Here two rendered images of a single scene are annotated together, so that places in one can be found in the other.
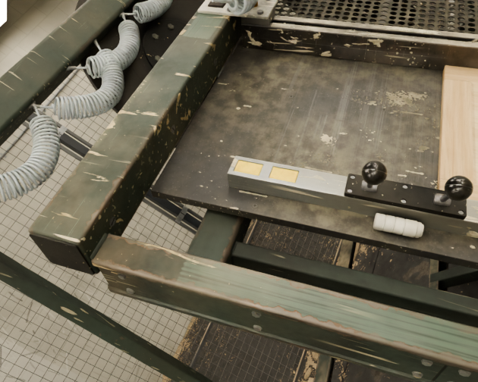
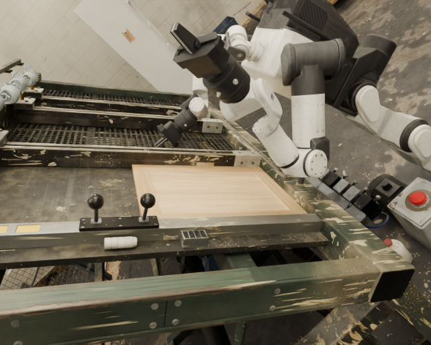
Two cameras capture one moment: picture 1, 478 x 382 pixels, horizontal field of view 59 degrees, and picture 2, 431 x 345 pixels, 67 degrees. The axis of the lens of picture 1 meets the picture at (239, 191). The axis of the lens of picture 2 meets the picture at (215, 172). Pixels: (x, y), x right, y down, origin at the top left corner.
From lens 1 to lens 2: 0.25 m
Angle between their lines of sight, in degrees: 44
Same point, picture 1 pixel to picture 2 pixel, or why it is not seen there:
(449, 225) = (152, 235)
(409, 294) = not seen: hidden behind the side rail
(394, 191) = (113, 221)
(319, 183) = (59, 228)
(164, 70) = not seen: outside the picture
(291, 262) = not seen: hidden behind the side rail
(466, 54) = (141, 157)
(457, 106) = (143, 181)
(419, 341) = (146, 291)
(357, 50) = (74, 159)
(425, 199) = (133, 222)
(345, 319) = (93, 296)
